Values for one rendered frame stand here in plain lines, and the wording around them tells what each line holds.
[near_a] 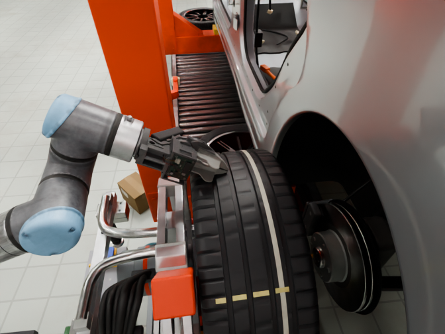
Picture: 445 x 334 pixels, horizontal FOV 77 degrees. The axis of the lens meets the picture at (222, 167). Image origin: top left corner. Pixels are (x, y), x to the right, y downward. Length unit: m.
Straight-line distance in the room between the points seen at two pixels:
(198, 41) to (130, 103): 2.03
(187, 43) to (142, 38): 2.08
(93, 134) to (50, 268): 1.61
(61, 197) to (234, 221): 0.32
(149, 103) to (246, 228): 0.54
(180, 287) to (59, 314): 1.45
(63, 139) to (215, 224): 0.33
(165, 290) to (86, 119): 0.34
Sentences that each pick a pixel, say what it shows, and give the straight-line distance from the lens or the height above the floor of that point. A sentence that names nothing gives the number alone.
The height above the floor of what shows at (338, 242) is 0.92.
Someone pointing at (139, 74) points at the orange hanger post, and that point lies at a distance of 0.91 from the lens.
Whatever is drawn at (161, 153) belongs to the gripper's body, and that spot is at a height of 1.27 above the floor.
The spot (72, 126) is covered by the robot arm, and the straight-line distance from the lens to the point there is 0.58.
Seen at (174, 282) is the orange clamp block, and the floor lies 1.16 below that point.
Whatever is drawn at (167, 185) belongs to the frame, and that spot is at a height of 1.12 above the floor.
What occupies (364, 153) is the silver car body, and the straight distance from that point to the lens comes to 0.55.
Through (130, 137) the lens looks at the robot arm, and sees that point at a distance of 0.57.
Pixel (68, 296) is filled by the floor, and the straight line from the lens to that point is 1.98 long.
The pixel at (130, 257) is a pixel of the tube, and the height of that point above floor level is 1.01.
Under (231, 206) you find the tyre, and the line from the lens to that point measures 0.61.
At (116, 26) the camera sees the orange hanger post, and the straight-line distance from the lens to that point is 0.86.
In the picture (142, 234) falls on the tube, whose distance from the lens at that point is 0.79.
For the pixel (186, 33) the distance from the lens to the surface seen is 2.91.
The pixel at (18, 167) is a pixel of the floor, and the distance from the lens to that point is 2.91.
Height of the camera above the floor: 1.66
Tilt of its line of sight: 45 degrees down
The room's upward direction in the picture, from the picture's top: straight up
